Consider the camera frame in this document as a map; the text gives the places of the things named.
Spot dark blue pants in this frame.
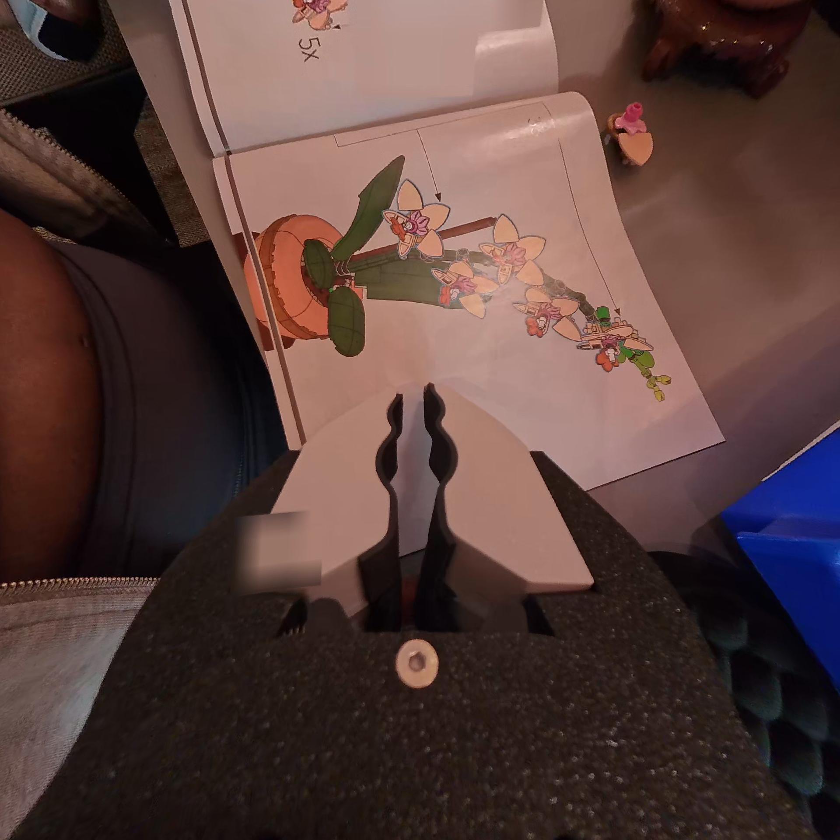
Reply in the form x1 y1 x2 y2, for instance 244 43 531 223
49 243 290 578

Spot person's bare torso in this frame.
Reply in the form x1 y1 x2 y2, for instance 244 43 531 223
0 206 106 585

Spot person in grey jacket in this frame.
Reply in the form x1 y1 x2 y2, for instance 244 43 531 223
0 108 178 834

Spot brown glossy stand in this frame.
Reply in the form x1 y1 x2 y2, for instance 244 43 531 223
640 0 811 99

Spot brick flower instruction booklet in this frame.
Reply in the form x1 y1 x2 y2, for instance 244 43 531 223
167 0 726 555

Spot blue plastic bin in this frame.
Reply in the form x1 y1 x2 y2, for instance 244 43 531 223
718 436 840 690

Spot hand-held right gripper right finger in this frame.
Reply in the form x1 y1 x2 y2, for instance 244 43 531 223
420 382 596 614

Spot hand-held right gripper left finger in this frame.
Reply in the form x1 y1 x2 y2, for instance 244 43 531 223
271 387 404 619

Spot small brick flower piece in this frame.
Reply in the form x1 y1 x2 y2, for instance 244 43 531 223
607 101 655 166

